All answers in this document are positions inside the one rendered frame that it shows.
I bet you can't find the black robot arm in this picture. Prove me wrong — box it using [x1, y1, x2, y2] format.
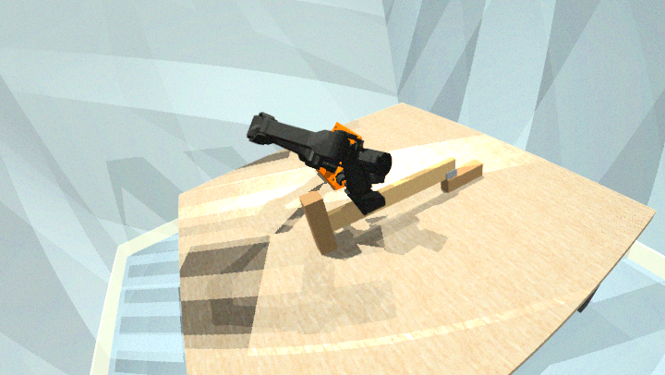
[247, 112, 393, 189]

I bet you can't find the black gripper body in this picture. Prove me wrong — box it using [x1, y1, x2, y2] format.
[335, 169, 385, 214]

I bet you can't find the long wooden rail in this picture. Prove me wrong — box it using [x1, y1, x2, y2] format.
[327, 157, 455, 232]

